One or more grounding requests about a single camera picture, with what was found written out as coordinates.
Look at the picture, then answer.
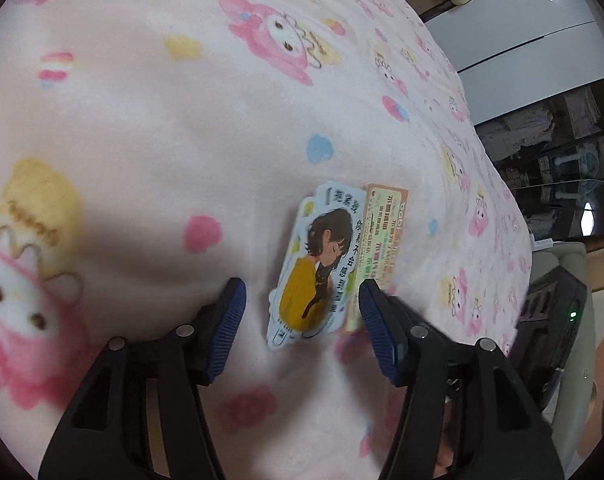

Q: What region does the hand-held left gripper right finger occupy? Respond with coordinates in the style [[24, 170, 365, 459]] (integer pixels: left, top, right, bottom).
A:
[[358, 280, 565, 480]]

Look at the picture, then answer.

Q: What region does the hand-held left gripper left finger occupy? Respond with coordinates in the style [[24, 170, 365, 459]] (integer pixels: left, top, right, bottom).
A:
[[42, 277, 248, 480]]

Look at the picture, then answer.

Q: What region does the cartoon girl sticker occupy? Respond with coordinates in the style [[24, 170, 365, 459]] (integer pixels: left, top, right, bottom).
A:
[[266, 183, 367, 350]]

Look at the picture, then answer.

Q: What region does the yellow orange paper card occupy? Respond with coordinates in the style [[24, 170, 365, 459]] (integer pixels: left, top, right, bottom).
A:
[[344, 183, 409, 333]]

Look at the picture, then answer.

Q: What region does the grey green padded headboard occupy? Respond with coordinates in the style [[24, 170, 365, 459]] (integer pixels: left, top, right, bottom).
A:
[[529, 242, 603, 431]]

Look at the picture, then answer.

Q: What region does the blue white plastic stool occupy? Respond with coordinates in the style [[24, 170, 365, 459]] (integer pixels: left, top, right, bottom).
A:
[[547, 142, 600, 176]]

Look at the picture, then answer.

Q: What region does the dark open wardrobe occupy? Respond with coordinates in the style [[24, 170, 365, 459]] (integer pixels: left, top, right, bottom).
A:
[[474, 75, 604, 196]]

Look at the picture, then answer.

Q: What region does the pink cartoon printed blanket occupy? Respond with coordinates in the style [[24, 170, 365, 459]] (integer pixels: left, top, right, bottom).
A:
[[0, 0, 533, 480]]

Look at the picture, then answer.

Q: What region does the white wardrobe door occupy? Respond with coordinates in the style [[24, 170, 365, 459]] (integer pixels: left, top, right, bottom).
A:
[[424, 0, 604, 128]]

